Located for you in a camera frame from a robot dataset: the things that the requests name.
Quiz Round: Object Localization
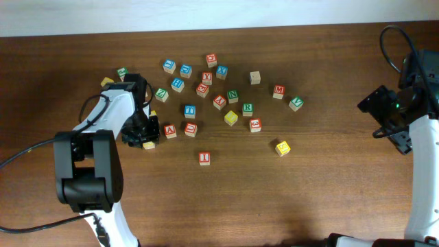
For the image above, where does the red M block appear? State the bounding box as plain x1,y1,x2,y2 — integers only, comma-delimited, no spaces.
273,85,285,99

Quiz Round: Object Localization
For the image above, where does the red E block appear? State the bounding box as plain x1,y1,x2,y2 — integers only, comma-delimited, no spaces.
195,83,209,98

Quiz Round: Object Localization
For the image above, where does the red A block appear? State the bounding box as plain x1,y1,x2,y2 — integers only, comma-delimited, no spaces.
164,124,177,139

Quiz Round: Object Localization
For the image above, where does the red 3 block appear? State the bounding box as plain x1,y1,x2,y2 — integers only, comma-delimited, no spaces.
249,118,262,132

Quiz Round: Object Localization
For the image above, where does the red Y block upper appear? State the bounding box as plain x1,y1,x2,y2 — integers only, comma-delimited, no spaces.
202,72,213,85

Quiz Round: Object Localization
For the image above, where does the blue T block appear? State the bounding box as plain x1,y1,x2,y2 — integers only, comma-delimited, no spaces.
184,105,196,119

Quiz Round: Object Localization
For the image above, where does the green N block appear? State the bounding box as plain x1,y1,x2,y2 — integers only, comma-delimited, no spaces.
227,90,239,104

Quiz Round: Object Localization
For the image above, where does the yellow block far left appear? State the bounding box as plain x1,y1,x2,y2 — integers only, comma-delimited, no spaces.
100,77,115,87

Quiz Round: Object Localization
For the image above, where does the green Z block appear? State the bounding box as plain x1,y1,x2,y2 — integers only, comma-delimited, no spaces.
154,88,169,102

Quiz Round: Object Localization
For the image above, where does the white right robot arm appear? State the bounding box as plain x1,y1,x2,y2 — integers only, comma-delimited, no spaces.
324,50,438,247

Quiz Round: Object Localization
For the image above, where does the blue D block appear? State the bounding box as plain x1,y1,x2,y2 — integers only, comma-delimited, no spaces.
180,64,193,78

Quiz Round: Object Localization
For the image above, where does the red I block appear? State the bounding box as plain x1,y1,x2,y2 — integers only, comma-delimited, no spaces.
198,152,211,166

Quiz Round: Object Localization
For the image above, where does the green R block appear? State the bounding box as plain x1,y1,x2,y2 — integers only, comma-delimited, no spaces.
242,103,254,117

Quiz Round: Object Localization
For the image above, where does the red y block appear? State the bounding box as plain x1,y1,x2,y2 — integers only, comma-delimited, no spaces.
202,72,213,85
213,95,227,110

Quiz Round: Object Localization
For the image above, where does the green V block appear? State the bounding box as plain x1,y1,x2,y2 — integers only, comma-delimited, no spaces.
289,97,304,112

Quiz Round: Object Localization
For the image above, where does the red U block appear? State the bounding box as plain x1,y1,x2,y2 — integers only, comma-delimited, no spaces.
185,123,198,137

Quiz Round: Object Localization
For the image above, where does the green J block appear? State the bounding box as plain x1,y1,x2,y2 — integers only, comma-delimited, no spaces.
117,67,128,82

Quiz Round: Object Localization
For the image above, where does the yellow K block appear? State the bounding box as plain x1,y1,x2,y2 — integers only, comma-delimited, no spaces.
275,141,291,156

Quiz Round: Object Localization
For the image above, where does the red Q block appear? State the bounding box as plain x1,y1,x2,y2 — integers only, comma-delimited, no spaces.
206,54,217,68

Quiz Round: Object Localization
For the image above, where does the red Y block lower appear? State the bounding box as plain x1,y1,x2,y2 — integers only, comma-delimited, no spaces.
213,95,227,110

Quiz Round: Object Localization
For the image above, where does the plain wooden block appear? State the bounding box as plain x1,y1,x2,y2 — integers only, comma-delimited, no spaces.
250,71,261,85

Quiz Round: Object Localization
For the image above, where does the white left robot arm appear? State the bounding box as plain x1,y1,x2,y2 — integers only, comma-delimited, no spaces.
54,73,160,247

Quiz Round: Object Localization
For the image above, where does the yellow C block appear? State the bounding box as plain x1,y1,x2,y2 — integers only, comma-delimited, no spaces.
143,141,156,150

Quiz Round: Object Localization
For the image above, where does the blue X block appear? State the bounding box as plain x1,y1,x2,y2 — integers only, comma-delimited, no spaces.
216,65,228,80

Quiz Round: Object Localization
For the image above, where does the blue H block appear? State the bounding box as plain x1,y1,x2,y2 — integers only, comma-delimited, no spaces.
171,78,185,93

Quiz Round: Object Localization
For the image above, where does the yellow block centre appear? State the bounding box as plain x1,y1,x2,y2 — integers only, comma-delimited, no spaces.
224,110,238,126

